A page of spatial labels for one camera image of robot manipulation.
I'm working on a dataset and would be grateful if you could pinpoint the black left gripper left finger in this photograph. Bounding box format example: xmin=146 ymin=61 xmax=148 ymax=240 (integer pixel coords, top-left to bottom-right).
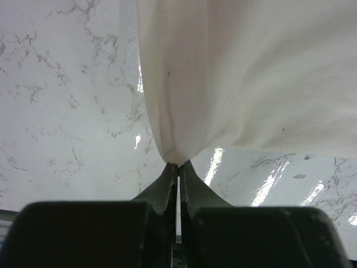
xmin=1 ymin=164 xmax=178 ymax=267

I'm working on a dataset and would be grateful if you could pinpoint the cream white t shirt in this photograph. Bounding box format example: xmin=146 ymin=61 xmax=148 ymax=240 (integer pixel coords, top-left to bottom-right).
xmin=137 ymin=1 xmax=356 ymax=165

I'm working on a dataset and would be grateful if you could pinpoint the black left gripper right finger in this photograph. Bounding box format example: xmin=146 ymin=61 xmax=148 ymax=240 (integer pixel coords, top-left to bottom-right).
xmin=180 ymin=162 xmax=351 ymax=267

